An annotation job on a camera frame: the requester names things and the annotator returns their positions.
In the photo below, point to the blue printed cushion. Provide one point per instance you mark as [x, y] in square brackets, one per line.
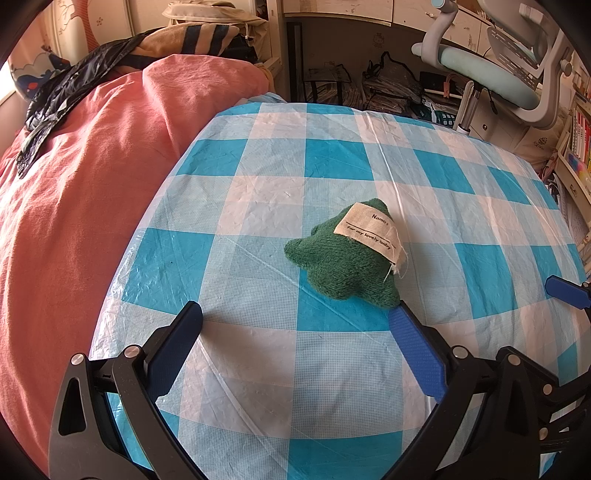
[37, 76]

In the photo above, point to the white cloth bundle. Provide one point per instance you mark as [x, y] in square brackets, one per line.
[212, 11]

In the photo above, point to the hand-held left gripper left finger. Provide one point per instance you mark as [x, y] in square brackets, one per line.
[175, 350]

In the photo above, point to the pile of bags under desk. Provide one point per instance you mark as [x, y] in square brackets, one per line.
[383, 87]

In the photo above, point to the blue checked tablecloth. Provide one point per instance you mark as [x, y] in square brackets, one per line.
[300, 175]

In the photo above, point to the white bookshelf with books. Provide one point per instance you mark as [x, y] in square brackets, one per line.
[572, 152]

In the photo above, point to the white desk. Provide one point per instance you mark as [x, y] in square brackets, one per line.
[360, 27]

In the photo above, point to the striped pillow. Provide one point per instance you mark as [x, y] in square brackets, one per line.
[194, 39]

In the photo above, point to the pink blanket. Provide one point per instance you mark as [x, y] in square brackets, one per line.
[83, 207]

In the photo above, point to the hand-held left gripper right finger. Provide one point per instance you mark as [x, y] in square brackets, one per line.
[415, 355]

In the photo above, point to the green plush toy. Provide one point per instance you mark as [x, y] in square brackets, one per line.
[346, 272]

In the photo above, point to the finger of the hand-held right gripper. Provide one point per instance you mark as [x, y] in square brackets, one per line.
[565, 290]
[547, 397]

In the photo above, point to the grey desk chair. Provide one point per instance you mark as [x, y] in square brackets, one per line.
[498, 87]

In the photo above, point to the white wardrobe with tree print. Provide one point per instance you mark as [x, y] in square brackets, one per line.
[111, 23]

